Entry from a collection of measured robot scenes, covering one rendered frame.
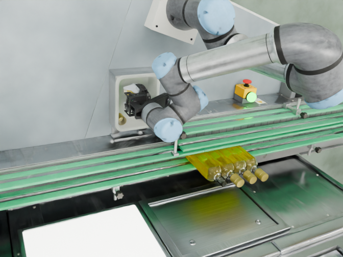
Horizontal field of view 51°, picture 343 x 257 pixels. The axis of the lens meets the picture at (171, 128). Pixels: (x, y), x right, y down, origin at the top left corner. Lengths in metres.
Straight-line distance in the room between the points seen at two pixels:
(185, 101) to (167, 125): 0.09
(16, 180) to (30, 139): 0.20
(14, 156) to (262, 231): 0.92
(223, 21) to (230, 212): 0.71
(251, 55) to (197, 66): 0.15
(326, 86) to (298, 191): 0.83
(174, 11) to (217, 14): 0.18
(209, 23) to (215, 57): 0.24
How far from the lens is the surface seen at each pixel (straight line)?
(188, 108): 1.09
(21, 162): 1.35
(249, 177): 1.40
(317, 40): 0.91
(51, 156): 1.36
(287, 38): 0.90
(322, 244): 1.47
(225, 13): 1.21
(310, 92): 0.98
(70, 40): 1.32
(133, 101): 1.22
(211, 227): 1.35
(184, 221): 1.36
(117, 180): 1.38
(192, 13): 1.23
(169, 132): 1.06
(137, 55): 1.41
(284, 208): 1.59
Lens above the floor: 2.01
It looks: 52 degrees down
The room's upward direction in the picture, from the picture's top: 135 degrees clockwise
